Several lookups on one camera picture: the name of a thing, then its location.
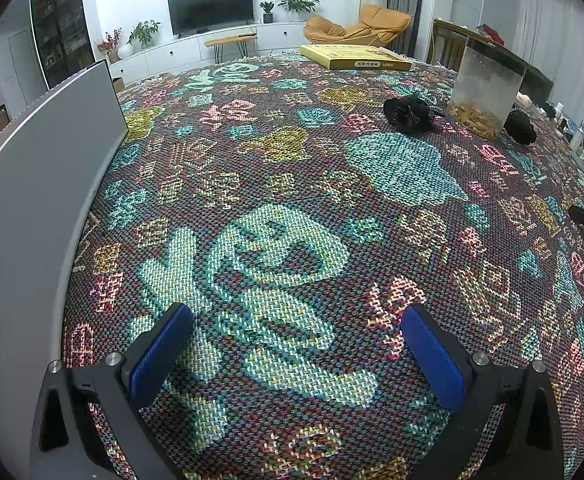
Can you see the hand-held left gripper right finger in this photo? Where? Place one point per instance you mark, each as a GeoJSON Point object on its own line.
{"type": "Point", "coordinates": [432, 360]}

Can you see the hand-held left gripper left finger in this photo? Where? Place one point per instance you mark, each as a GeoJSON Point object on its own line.
{"type": "Point", "coordinates": [159, 355]}

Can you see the white storage box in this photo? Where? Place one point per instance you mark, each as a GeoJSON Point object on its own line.
{"type": "Point", "coordinates": [32, 200]}

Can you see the black cloth bundle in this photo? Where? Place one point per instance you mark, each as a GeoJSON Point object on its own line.
{"type": "Point", "coordinates": [519, 127]}

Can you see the clear plastic container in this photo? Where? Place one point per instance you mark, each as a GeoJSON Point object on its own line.
{"type": "Point", "coordinates": [487, 85]}

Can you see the patterned woven blanket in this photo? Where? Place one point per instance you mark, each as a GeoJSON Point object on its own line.
{"type": "Point", "coordinates": [292, 200]}

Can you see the white sheer curtain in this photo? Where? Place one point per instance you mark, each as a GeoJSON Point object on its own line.
{"type": "Point", "coordinates": [567, 20]}

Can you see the crumpled black plastic bag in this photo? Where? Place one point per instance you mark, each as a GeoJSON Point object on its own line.
{"type": "Point", "coordinates": [409, 112]}

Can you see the cardboard box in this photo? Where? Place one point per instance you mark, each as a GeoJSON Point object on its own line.
{"type": "Point", "coordinates": [118, 85]}

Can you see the yellow flat box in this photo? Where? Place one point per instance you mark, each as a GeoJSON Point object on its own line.
{"type": "Point", "coordinates": [354, 56]}

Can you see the orange lounge chair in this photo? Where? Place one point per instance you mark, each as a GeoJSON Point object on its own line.
{"type": "Point", "coordinates": [367, 25]}

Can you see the white television cabinet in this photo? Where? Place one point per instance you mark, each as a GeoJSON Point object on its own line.
{"type": "Point", "coordinates": [182, 52]}

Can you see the white round vase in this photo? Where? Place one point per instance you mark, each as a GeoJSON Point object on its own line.
{"type": "Point", "coordinates": [125, 51]}

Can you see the pink flowers in vase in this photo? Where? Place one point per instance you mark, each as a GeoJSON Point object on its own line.
{"type": "Point", "coordinates": [109, 45]}

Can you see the wooden side table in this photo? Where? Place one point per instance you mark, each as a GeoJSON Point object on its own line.
{"type": "Point", "coordinates": [229, 40]}

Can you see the glass display cabinet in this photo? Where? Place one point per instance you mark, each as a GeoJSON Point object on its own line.
{"type": "Point", "coordinates": [62, 25]}

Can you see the black flat television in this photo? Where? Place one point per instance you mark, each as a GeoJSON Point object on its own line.
{"type": "Point", "coordinates": [211, 7]}

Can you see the small dark potted plant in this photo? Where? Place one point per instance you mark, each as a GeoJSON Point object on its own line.
{"type": "Point", "coordinates": [267, 10]}

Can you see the leafy green potted plant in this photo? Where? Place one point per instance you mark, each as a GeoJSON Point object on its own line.
{"type": "Point", "coordinates": [297, 2]}

